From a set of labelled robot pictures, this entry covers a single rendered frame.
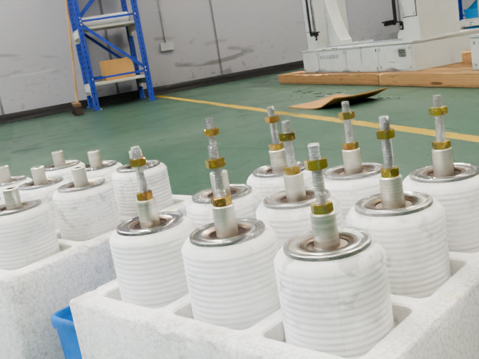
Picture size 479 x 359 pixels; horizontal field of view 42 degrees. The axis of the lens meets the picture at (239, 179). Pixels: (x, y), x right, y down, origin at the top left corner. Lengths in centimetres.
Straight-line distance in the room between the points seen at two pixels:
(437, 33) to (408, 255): 359
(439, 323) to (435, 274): 7
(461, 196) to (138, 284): 35
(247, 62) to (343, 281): 692
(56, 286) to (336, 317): 50
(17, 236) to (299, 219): 43
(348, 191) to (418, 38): 336
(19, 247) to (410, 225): 55
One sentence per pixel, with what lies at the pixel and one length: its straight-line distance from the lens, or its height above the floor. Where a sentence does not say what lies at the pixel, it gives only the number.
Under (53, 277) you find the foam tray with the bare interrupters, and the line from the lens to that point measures 92.
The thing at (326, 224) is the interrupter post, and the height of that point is 27.
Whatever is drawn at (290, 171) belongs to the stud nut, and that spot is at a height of 29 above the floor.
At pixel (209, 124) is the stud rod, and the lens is 76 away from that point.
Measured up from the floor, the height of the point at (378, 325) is 19.
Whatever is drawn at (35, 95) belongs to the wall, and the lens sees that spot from 695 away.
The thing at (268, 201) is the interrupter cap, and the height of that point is 25.
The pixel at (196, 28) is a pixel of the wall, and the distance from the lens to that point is 722.
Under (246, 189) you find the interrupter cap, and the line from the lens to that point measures 78.
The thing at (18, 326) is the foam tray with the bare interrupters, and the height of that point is 11.
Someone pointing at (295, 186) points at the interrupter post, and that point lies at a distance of 69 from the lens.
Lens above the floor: 43
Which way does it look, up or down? 12 degrees down
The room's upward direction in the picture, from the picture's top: 9 degrees counter-clockwise
